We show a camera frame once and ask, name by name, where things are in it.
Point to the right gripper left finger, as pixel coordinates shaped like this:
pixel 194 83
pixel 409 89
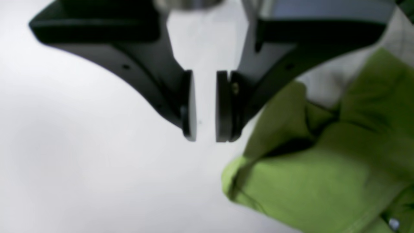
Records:
pixel 130 39

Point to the green T-shirt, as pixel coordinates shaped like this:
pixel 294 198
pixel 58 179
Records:
pixel 346 170

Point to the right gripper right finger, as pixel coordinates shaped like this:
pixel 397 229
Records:
pixel 284 39

